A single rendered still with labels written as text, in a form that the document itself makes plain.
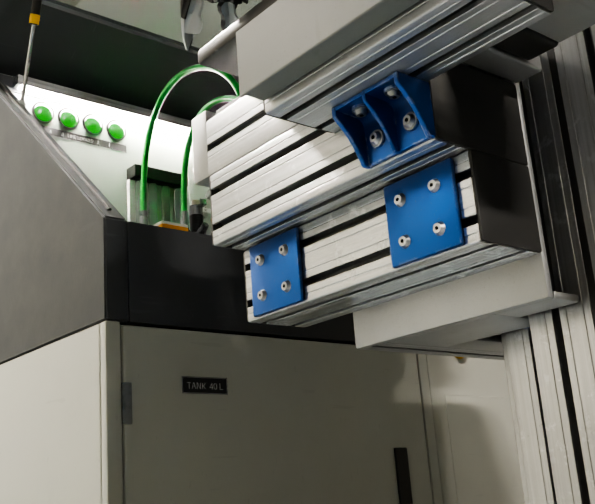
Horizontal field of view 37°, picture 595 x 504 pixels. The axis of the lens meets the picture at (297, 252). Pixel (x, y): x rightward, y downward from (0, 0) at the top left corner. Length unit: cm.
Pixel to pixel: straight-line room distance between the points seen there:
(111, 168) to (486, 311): 130
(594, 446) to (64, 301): 86
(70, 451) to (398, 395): 62
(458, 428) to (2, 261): 92
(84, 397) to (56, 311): 18
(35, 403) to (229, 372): 32
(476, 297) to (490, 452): 96
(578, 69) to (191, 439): 77
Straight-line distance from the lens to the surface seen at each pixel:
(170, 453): 133
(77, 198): 144
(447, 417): 176
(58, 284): 146
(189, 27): 158
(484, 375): 188
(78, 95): 205
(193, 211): 177
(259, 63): 82
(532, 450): 101
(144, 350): 133
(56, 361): 144
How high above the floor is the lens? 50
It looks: 16 degrees up
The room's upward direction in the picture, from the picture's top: 4 degrees counter-clockwise
